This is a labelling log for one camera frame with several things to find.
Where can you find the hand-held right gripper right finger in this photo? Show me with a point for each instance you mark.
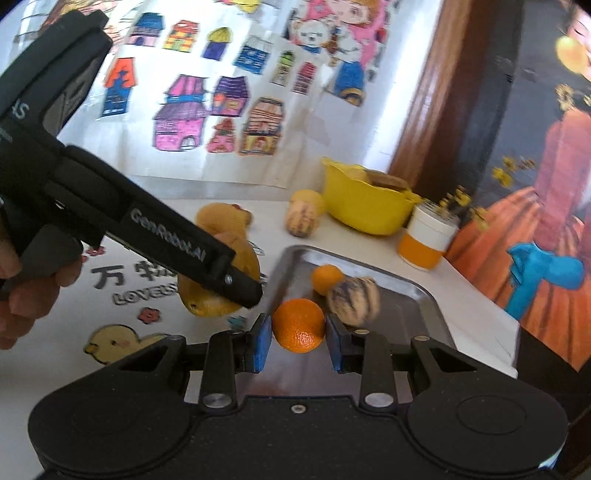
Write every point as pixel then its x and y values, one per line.
pixel 334 345

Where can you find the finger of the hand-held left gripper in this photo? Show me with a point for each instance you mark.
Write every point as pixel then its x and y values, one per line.
pixel 240 288

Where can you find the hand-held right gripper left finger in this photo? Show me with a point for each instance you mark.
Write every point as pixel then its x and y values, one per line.
pixel 260 345

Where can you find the yellow mango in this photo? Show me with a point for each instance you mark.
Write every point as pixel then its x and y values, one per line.
pixel 207 301

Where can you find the large orange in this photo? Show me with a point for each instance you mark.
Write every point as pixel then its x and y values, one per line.
pixel 298 325

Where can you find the metal tray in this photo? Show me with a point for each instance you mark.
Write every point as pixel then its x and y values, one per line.
pixel 406 304

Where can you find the person's left hand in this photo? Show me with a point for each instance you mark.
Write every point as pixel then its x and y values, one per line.
pixel 21 318

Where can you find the striped melon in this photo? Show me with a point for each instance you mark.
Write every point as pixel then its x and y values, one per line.
pixel 302 219
pixel 353 301

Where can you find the small orange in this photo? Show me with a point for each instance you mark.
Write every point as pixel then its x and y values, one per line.
pixel 328 278

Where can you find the orange and white cup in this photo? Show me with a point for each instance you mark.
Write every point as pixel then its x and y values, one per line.
pixel 425 240

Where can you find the yellow plastic bowl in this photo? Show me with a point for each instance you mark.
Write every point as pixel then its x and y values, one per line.
pixel 364 207

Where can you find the brown fruit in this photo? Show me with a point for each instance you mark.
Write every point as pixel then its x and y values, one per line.
pixel 383 180

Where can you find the house drawings poster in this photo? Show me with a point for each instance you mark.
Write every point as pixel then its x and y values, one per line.
pixel 184 60

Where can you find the white printed table mat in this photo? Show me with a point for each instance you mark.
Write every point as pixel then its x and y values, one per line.
pixel 60 364

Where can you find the cartoon children poster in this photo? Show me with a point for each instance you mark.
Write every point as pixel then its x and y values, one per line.
pixel 346 46

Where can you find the red dress wall poster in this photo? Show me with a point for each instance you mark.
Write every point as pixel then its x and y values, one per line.
pixel 554 184

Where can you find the wooden door frame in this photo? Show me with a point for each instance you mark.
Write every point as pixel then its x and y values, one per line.
pixel 443 92

